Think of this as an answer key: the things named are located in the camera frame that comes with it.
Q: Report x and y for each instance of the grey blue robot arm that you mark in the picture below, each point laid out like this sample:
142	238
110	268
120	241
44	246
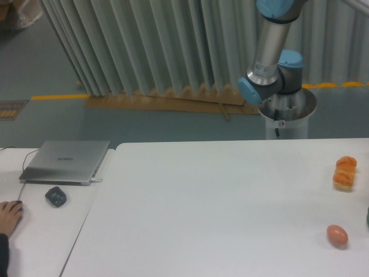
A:
271	52

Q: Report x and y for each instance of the orange bread loaf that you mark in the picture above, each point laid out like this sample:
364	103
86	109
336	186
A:
344	173

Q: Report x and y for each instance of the person's hand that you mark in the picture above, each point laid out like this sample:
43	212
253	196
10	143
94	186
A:
9	218

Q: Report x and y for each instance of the brown cardboard sheet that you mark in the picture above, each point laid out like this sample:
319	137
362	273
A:
226	101

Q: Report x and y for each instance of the silver closed laptop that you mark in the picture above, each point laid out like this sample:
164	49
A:
66	162

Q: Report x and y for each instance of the black small controller device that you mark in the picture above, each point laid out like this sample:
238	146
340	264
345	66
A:
56	196

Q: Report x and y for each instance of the black computer mouse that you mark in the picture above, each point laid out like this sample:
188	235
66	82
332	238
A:
20	208

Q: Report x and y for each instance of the pale green folding curtain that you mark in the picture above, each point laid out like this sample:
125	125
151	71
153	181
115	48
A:
129	46

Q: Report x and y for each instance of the clear plastic bag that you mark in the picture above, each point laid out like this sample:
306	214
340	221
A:
23	13

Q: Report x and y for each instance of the brown egg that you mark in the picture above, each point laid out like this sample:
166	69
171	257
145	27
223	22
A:
337	235

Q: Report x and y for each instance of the dark sleeve forearm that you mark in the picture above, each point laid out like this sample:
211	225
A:
4	252

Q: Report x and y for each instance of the cardboard box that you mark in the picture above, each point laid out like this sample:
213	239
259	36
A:
4	8

